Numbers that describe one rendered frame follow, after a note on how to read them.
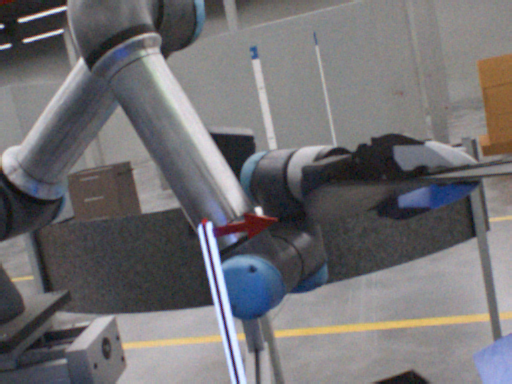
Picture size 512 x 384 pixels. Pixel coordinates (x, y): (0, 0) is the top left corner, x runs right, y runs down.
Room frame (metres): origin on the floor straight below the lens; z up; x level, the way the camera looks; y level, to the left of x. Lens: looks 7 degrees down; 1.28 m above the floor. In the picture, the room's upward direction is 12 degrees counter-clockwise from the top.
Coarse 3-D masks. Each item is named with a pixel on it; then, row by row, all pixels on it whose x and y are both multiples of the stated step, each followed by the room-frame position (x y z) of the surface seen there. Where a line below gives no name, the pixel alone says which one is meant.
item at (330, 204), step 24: (456, 168) 0.55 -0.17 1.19; (480, 168) 0.52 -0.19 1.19; (504, 168) 0.49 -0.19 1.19; (312, 192) 0.49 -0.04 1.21; (336, 192) 0.49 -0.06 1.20; (360, 192) 0.52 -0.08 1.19; (384, 192) 0.56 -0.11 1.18; (408, 192) 0.62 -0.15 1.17; (312, 216) 0.61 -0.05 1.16; (336, 216) 0.63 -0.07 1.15
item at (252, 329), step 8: (248, 320) 1.07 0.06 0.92; (256, 320) 1.06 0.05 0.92; (248, 328) 1.06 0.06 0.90; (256, 328) 1.06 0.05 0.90; (248, 336) 1.06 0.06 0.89; (256, 336) 1.06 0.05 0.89; (248, 344) 1.06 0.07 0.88; (256, 344) 1.07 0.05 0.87; (264, 344) 1.08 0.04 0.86; (248, 352) 1.06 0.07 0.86
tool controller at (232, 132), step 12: (216, 132) 1.12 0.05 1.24; (228, 132) 1.12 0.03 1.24; (240, 132) 1.14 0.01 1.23; (252, 132) 1.21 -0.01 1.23; (216, 144) 1.11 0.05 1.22; (228, 144) 1.11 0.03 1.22; (240, 144) 1.11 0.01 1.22; (252, 144) 1.11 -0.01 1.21; (228, 156) 1.11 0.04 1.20; (240, 156) 1.11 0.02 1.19; (240, 168) 1.11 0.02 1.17; (240, 180) 1.11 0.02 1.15; (192, 228) 1.12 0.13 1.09
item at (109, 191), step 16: (80, 176) 7.20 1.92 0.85; (96, 176) 7.13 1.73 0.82; (112, 176) 7.09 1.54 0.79; (128, 176) 7.39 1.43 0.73; (80, 192) 7.21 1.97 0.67; (96, 192) 7.16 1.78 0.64; (112, 192) 7.10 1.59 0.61; (128, 192) 7.31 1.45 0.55; (80, 208) 7.22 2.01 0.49; (96, 208) 7.17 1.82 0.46; (112, 208) 7.11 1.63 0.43; (128, 208) 7.22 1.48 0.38
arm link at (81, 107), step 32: (160, 0) 0.84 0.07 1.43; (192, 0) 0.91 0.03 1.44; (160, 32) 0.86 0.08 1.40; (192, 32) 0.93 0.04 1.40; (64, 96) 0.96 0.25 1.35; (96, 96) 0.94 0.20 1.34; (64, 128) 0.97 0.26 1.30; (96, 128) 0.98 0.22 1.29; (0, 160) 1.03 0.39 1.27; (32, 160) 1.00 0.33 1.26; (64, 160) 1.00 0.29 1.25; (32, 192) 1.01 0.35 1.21; (64, 192) 1.06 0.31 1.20; (32, 224) 1.05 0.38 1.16
